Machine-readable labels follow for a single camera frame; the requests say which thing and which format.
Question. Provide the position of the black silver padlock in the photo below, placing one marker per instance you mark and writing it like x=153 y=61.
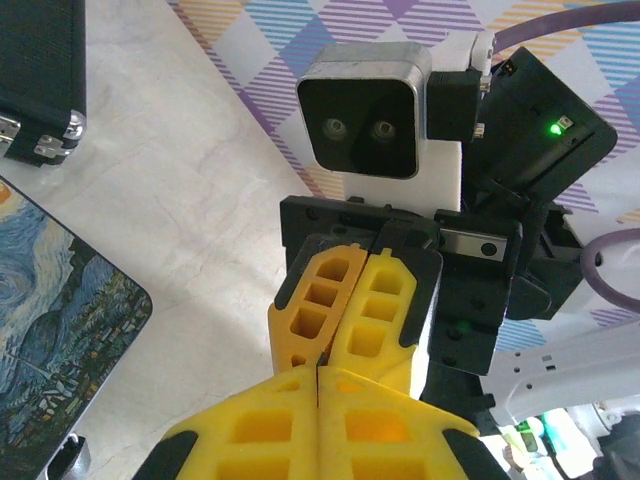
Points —
x=70 y=457

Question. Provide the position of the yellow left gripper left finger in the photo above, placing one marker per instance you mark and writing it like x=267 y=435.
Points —
x=260 y=430

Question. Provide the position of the starry night card box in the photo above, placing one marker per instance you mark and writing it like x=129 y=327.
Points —
x=55 y=320

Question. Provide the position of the right wrist camera, white mount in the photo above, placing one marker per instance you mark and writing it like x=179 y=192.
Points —
x=360 y=110

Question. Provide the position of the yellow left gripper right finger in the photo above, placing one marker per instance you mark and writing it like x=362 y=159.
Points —
x=380 y=430

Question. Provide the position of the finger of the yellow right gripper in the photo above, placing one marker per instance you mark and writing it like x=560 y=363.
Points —
x=310 y=310
x=380 y=305

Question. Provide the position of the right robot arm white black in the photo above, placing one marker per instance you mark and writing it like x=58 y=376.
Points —
x=575 y=360

